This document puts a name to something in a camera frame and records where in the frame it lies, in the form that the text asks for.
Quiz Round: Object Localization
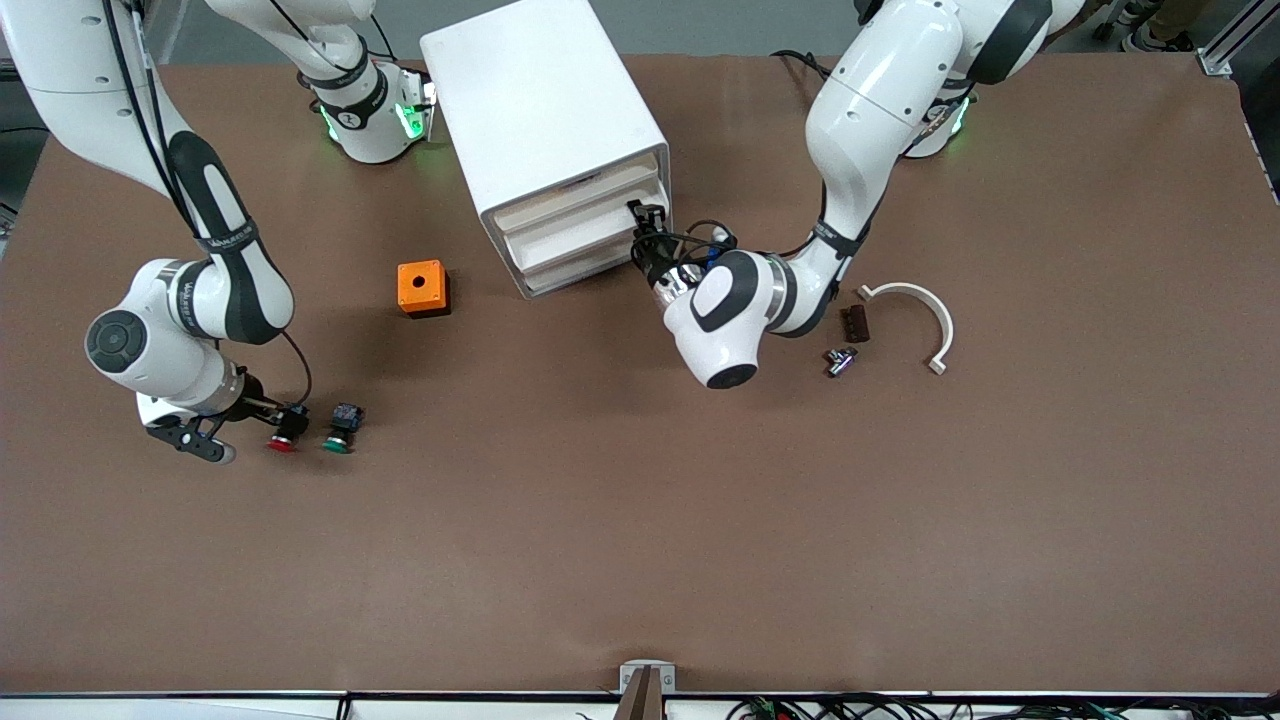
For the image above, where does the white drawer cabinet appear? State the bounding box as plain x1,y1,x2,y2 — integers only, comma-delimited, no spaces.
418,0,674,301

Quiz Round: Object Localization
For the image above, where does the white plastic drawer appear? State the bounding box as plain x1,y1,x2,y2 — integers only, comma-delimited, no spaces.
520,240,668,296
493,158,661,233
500,192,653,273

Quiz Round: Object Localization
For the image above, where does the black base cable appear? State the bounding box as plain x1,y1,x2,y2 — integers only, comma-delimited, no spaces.
770,48,839,83

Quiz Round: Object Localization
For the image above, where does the aluminium frame profile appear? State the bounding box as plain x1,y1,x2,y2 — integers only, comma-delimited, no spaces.
1195,0,1280,78

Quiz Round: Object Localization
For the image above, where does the white table edge rail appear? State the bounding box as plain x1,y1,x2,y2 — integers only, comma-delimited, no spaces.
0,690,1280,720

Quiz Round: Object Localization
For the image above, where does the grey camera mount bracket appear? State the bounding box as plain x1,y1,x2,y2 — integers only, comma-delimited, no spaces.
618,660,677,720

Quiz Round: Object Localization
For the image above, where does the green mushroom push button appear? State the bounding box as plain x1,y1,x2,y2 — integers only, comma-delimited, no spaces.
322,402,366,455

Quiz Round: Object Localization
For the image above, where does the orange button enclosure box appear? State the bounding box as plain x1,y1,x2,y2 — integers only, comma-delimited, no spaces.
397,260,452,319

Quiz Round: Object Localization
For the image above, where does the black camera cable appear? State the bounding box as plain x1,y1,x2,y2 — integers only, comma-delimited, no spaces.
660,218,831,288
100,0,314,409

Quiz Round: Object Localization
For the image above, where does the white curved plastic bracket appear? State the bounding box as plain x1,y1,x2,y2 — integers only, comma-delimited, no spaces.
857,282,956,376

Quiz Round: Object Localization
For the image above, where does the black cable bundle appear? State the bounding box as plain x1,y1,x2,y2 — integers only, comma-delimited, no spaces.
725,693,1280,720

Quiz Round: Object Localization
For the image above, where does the red mushroom push button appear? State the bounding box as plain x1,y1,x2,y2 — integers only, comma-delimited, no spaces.
267,405,309,453

